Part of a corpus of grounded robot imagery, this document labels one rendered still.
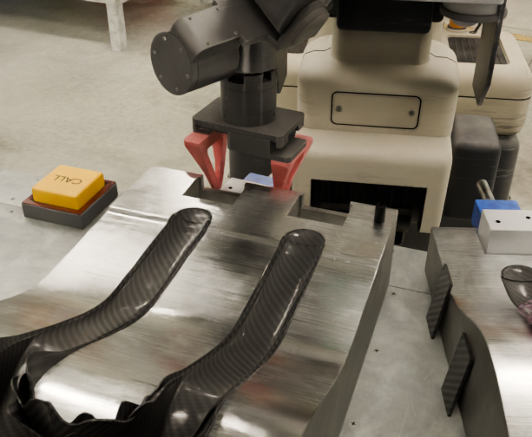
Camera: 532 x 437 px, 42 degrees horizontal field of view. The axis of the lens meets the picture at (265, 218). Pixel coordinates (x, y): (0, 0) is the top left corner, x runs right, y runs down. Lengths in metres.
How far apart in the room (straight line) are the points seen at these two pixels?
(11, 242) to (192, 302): 0.31
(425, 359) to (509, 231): 0.14
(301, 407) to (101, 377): 0.12
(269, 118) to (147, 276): 0.21
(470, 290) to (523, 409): 0.17
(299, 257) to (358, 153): 0.39
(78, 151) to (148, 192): 2.09
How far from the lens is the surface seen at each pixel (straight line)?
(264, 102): 0.68
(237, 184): 0.76
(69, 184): 0.82
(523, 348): 0.52
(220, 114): 0.72
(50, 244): 0.79
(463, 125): 1.17
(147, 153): 2.69
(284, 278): 0.57
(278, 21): 0.61
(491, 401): 0.51
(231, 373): 0.47
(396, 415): 0.59
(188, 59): 0.60
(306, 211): 0.68
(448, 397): 0.59
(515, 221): 0.68
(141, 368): 0.44
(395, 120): 0.98
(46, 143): 2.86
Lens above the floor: 1.24
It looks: 33 degrees down
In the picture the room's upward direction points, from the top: straight up
